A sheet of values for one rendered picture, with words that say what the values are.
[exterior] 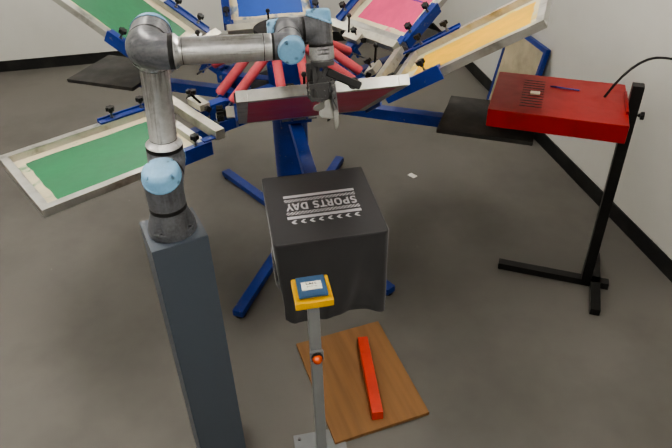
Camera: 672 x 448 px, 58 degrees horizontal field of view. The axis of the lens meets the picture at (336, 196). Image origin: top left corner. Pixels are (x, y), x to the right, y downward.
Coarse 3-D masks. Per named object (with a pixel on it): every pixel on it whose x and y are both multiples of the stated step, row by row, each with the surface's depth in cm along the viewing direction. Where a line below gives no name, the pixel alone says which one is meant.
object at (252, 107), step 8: (248, 104) 207; (256, 104) 210; (264, 104) 212; (272, 104) 215; (280, 104) 218; (288, 104) 221; (296, 104) 224; (304, 104) 228; (312, 104) 231; (248, 112) 232; (256, 112) 235; (264, 112) 239; (272, 112) 242; (280, 112) 246; (288, 112) 250; (296, 112) 254; (304, 112) 258; (248, 120) 264; (256, 120) 268; (264, 120) 273
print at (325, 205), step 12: (312, 192) 258; (324, 192) 257; (336, 192) 257; (348, 192) 257; (288, 204) 251; (300, 204) 250; (312, 204) 250; (324, 204) 250; (336, 204) 250; (348, 204) 250; (288, 216) 244; (300, 216) 244; (312, 216) 243; (324, 216) 243; (336, 216) 243; (348, 216) 243
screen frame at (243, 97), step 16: (368, 80) 204; (384, 80) 205; (400, 80) 206; (240, 96) 198; (256, 96) 199; (272, 96) 200; (288, 96) 201; (304, 96) 204; (384, 96) 234; (240, 112) 228
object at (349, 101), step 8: (392, 88) 211; (344, 96) 218; (352, 96) 221; (360, 96) 224; (368, 96) 227; (376, 96) 230; (344, 104) 245; (352, 104) 249; (360, 104) 253; (368, 104) 257; (312, 112) 263
